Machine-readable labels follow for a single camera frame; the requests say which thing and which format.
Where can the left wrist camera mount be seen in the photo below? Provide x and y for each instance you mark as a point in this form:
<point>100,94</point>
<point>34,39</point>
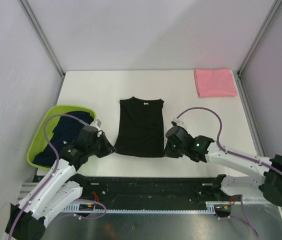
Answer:
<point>96,124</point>

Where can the black printed t shirt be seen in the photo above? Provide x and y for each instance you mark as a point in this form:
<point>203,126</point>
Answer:
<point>141,128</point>

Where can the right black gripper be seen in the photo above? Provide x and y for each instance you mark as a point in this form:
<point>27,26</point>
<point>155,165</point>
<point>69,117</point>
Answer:
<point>168,152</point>

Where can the folded pink t shirt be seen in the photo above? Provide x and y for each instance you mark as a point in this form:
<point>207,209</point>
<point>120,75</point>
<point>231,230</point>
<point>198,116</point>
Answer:
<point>212,83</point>

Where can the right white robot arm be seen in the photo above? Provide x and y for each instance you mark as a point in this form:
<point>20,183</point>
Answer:
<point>263,175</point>

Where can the grey slotted cable duct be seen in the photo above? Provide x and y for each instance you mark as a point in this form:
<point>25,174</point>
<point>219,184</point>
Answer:
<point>179,208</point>

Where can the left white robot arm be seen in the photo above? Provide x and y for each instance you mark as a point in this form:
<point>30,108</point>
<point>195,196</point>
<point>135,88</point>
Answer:
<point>62,185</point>

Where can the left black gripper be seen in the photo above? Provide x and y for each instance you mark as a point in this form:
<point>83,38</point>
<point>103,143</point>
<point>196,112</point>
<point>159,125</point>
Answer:
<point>108,148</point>

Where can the navy blue t shirt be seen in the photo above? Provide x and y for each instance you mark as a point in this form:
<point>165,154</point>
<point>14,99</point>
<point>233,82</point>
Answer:
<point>62,134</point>

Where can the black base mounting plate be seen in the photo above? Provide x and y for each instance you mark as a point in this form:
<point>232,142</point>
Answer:
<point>152,191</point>

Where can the green plastic bin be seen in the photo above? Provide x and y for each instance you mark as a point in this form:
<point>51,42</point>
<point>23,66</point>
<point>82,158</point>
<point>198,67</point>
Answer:
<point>46,126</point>

